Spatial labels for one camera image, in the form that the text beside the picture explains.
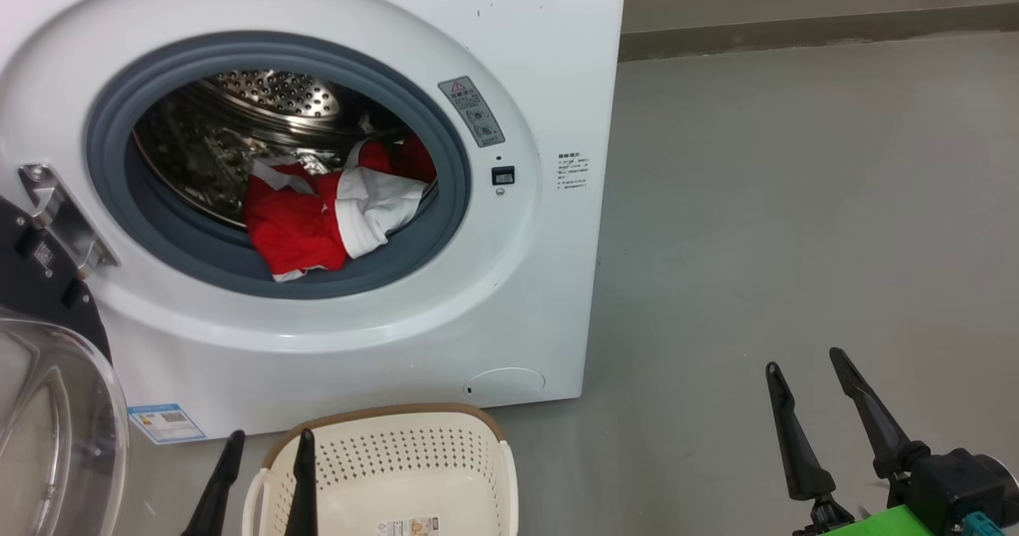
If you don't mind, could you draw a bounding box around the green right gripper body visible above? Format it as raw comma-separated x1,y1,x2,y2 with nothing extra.
795,495,936,536

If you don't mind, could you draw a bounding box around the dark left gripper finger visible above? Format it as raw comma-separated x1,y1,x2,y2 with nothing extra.
182,430,246,536
284,428,319,536

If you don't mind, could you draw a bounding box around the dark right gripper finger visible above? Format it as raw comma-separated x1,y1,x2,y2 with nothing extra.
830,347,931,481
766,361,837,501

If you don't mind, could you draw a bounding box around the black round glass washer door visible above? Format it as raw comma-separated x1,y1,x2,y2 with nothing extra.
0,194,132,536

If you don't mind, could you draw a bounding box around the red and white garment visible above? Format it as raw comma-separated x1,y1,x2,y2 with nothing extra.
243,134,437,284

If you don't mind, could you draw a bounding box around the cream perforated laundry basket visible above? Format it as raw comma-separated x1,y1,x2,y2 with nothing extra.
241,403,520,536

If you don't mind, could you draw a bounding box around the white front-load washing machine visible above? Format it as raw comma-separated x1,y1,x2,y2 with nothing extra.
0,0,628,441

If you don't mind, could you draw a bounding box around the metal door hinge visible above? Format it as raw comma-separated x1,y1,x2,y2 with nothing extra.
18,163,120,278

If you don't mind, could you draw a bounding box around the steel washer drum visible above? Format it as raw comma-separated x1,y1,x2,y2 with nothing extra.
131,68,439,230

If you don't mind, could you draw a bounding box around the blue energy label sticker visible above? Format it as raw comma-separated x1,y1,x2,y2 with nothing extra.
127,403,208,446

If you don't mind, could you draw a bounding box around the round white filter cover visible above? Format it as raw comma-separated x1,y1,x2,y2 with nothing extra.
464,367,547,405

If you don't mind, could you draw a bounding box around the small printed text label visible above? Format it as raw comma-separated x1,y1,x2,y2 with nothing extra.
556,152,591,192

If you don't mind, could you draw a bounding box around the grey warning sticker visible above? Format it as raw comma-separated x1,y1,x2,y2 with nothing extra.
438,76,506,148

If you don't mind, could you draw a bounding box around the grey wall baseboard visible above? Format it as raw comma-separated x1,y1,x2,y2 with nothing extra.
619,2,1019,63

